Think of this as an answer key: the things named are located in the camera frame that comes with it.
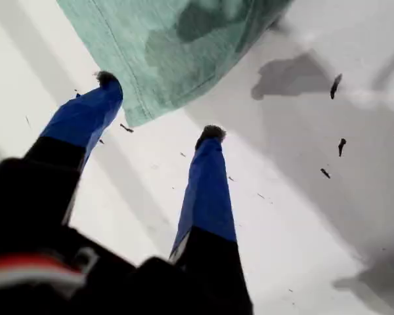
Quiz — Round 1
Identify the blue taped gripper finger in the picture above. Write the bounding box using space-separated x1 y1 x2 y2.
24 70 124 171
169 124 253 315

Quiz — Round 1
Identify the pale green T-shirt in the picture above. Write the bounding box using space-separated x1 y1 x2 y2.
55 0 295 128

